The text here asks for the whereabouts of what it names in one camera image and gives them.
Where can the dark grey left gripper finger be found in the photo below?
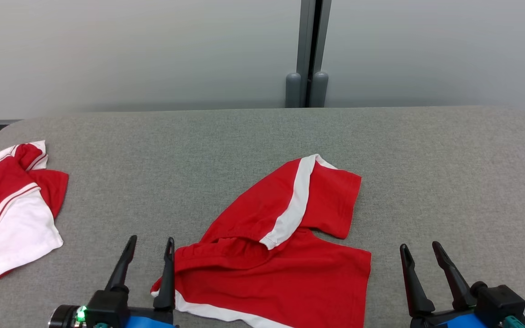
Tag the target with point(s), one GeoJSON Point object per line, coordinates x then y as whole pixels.
{"type": "Point", "coordinates": [167, 282]}
{"type": "Point", "coordinates": [123, 269]}

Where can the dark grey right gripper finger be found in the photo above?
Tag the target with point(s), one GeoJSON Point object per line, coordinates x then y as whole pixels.
{"type": "Point", "coordinates": [416, 291]}
{"type": "Point", "coordinates": [456, 282]}

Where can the blue-topped left gripper body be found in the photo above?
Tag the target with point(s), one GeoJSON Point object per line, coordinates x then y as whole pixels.
{"type": "Point", "coordinates": [151, 321]}

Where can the blue-topped right gripper body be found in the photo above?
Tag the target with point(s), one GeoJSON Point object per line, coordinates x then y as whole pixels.
{"type": "Point", "coordinates": [449, 320]}

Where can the red and white basketball jersey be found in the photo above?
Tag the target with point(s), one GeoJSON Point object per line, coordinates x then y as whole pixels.
{"type": "Point", "coordinates": [12, 228]}

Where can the red shorts with white stripes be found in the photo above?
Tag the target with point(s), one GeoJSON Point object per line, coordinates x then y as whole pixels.
{"type": "Point", "coordinates": [290, 282]}

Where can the black cylinder with green light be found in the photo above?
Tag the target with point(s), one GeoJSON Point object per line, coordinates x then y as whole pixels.
{"type": "Point", "coordinates": [64, 317]}

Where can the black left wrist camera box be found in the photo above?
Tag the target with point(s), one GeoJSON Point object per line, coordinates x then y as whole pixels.
{"type": "Point", "coordinates": [107, 310]}

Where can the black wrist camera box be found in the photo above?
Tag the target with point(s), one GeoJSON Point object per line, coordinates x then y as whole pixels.
{"type": "Point", "coordinates": [107, 310]}
{"type": "Point", "coordinates": [499, 300]}

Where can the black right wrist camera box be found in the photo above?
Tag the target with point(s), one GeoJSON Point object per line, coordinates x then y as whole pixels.
{"type": "Point", "coordinates": [499, 300]}

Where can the grey rounded post foot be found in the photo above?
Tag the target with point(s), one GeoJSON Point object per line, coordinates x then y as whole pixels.
{"type": "Point", "coordinates": [293, 91]}
{"type": "Point", "coordinates": [320, 91]}

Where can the grey partition post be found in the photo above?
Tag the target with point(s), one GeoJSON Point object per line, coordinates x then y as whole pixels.
{"type": "Point", "coordinates": [307, 36]}

